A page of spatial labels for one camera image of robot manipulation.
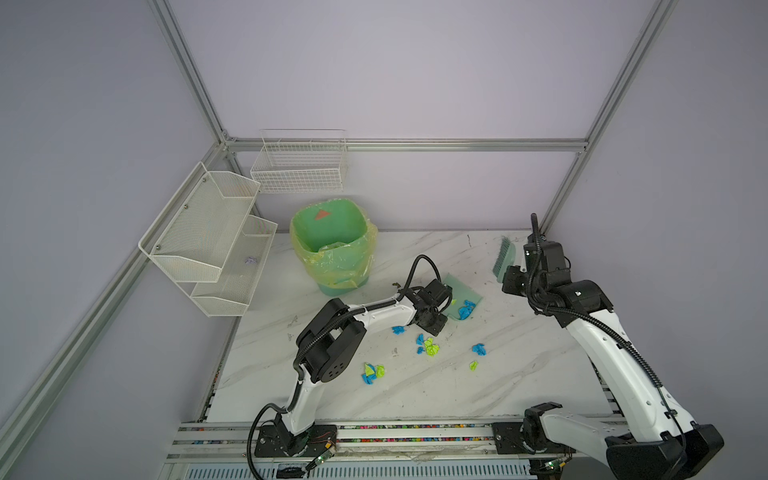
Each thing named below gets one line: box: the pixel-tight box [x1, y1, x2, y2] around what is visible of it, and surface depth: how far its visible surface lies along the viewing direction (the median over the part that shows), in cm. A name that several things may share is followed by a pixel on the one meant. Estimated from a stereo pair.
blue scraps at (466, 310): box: [458, 299, 476, 320], surface depth 97 cm
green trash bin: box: [291, 198, 378, 297], surface depth 91 cm
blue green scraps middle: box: [415, 333, 441, 357], surface depth 91 cm
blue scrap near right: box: [471, 343, 487, 356], surface depth 90 cm
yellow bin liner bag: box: [290, 198, 378, 288], surface depth 88 cm
